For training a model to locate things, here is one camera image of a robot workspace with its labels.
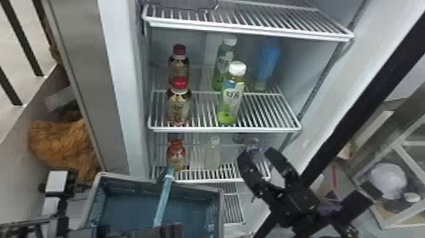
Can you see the fridge door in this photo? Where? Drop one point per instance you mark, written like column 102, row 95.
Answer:
column 365, row 99

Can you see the purple bottle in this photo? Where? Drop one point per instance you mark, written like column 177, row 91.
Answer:
column 254, row 148

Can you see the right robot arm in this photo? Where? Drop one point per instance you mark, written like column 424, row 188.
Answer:
column 325, row 227

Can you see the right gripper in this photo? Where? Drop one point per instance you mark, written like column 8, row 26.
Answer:
column 292, row 202

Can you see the white fridge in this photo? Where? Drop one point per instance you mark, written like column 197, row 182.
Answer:
column 116, row 83

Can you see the green bottle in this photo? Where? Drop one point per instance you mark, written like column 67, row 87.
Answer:
column 230, row 96
column 223, row 63

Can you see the brown bottle dark red cap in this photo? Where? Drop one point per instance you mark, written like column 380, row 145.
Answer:
column 178, row 64

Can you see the orange cloth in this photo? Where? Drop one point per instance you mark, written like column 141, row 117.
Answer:
column 63, row 146

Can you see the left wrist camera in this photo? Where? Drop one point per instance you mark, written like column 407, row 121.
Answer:
column 57, row 182

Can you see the blue bottle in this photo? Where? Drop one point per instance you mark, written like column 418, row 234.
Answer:
column 266, row 60

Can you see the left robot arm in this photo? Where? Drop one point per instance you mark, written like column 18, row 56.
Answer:
column 30, row 227

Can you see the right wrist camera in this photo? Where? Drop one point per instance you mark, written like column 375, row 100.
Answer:
column 353, row 204

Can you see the blue basket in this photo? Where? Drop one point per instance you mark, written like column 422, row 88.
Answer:
column 133, row 209

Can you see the clear bottle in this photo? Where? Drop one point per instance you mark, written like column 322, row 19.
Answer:
column 213, row 153

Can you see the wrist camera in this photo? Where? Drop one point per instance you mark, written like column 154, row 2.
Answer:
column 57, row 182
column 353, row 204

